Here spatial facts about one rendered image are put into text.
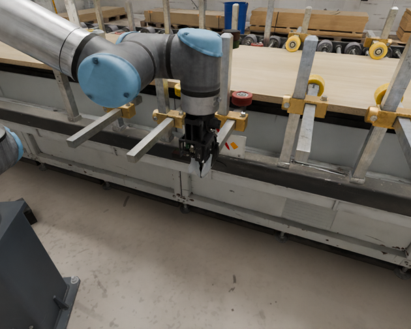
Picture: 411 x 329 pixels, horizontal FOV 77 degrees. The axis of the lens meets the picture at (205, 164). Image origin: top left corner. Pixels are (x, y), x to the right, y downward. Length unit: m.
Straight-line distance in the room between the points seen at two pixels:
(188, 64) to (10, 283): 0.96
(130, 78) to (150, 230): 1.33
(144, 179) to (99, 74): 1.35
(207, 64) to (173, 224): 1.29
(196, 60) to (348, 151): 0.85
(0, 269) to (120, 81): 0.84
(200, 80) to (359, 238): 1.28
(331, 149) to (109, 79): 0.97
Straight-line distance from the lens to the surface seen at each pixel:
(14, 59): 1.86
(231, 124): 0.93
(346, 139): 1.20
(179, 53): 0.57
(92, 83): 0.48
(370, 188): 1.05
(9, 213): 1.17
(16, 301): 1.27
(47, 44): 0.53
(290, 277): 1.56
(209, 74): 0.57
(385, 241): 1.63
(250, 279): 1.51
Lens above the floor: 1.30
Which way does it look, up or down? 37 degrees down
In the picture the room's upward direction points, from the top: straight up
